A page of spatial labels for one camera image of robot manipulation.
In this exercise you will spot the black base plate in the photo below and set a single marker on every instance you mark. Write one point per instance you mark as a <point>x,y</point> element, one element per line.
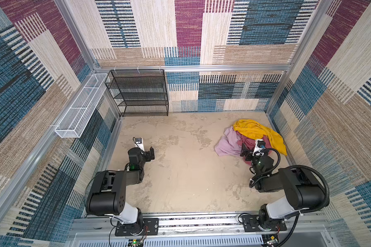
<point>251,223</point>
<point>148,227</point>

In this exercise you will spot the black wire shelf rack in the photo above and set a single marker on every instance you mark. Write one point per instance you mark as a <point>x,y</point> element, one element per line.
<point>139,92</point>

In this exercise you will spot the yellow cloth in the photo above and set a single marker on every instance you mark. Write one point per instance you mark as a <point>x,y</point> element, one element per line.
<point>254,130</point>

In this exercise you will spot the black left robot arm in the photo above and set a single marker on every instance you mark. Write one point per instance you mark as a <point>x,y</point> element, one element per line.
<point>107,195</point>

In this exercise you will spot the white wire basket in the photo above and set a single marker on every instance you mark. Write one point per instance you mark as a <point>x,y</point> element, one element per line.
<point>76,118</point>

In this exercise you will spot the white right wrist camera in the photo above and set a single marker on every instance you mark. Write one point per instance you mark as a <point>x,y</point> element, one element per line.
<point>259,148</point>

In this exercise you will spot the lilac cloth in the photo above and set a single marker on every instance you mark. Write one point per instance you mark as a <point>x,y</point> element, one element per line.
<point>229,143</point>

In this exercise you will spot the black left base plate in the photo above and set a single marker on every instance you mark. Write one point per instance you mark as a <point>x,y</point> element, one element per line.
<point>148,227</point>

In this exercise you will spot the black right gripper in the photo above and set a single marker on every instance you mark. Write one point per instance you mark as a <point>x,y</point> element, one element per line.
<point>247,153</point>

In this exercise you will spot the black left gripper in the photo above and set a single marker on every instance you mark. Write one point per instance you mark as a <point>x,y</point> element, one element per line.
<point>147,155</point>

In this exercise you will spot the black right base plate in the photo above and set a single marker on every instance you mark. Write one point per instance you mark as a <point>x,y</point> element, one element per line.
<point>251,223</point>

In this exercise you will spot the maroon cloth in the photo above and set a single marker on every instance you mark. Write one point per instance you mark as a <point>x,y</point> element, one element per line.
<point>250,143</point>

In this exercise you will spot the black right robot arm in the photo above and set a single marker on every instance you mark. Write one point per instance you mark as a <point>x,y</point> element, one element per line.
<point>305,189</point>

